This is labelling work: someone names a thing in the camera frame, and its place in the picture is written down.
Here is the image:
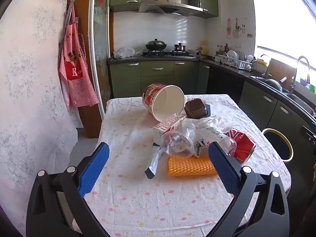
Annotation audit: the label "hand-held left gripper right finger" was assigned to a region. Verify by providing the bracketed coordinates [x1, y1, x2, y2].
[205, 141, 290, 237]

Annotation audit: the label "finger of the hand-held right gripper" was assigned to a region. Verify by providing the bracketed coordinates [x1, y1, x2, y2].
[299, 125, 316, 142]

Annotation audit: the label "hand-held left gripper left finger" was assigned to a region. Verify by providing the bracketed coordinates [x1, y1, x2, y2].
[26, 142, 110, 237]

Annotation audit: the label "orange foam net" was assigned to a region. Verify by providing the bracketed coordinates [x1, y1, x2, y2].
[168, 153, 218, 177]

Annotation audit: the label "crushed red can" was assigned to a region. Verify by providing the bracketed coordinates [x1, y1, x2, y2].
[225, 128, 256, 165]

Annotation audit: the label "blue bin with yellow rim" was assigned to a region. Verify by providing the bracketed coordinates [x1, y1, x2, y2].
[262, 128, 294, 163]

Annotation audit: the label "clear bottle with white label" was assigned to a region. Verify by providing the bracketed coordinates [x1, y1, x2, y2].
[196, 126, 237, 157]

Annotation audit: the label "clear plastic cup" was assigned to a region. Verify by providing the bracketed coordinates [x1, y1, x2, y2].
[160, 126, 195, 159]

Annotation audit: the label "white sachet wrapper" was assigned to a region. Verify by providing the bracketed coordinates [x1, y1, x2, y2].
[144, 146, 165, 179]

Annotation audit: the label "brown plastic box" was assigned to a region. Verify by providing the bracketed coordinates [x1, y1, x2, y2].
[184, 98, 207, 119]

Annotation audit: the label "red and white carton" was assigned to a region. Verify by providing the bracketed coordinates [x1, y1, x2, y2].
[153, 114, 187, 146]

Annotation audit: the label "red paper noodle bucket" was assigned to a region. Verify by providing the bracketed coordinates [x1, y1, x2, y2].
[142, 83, 185, 122]

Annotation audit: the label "green container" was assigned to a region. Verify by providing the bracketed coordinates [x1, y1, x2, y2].
[300, 77, 316, 91]

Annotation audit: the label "steel faucet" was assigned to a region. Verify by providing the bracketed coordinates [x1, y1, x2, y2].
[290, 55, 311, 94]

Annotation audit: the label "dark wok in sink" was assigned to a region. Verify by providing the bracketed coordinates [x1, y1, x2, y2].
[264, 76, 288, 92]

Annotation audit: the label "wooden cutting board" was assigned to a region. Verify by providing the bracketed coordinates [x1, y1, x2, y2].
[268, 58, 300, 79]

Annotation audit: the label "red checked apron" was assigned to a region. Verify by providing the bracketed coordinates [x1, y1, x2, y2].
[58, 0, 99, 111]

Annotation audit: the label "black countertop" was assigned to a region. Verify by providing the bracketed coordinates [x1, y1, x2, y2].
[107, 54, 316, 124]

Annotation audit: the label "white dish rack with dishes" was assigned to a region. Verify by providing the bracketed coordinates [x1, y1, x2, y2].
[214, 50, 253, 71]

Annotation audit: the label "green lower cabinets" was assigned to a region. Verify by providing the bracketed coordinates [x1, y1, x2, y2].
[109, 59, 316, 144]

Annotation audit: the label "white plastic bag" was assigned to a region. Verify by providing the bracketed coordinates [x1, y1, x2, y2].
[113, 47, 136, 60]

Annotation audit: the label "row of sauce bottles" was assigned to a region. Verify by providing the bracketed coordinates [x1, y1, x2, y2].
[216, 43, 229, 55]

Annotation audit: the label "window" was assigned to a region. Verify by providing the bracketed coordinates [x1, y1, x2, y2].
[255, 0, 316, 79]

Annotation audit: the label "gas stove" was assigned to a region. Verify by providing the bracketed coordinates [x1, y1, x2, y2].
[142, 50, 197, 58]

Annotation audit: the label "black wok with lid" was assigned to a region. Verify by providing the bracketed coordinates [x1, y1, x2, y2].
[145, 39, 168, 51]

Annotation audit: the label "steel range hood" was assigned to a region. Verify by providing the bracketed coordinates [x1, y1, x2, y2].
[138, 2, 203, 15]

